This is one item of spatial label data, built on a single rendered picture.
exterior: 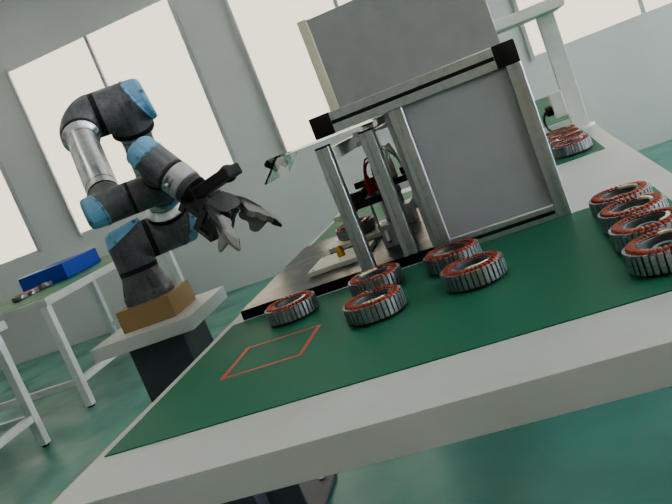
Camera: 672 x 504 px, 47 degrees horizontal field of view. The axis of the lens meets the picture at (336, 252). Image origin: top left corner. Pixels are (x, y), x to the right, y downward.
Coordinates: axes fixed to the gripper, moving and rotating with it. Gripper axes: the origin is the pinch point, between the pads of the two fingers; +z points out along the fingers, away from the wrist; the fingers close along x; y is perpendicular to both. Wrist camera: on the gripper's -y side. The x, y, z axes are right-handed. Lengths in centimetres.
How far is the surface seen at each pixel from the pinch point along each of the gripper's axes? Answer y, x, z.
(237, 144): 255, -411, -230
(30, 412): 282, -106, -129
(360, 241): -1.5, -17.3, 14.0
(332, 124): -20.5, -17.7, -3.4
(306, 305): 6.1, 1.8, 15.5
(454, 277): -23.7, 8.0, 37.8
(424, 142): -25.8, -24.5, 14.0
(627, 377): -47, 41, 63
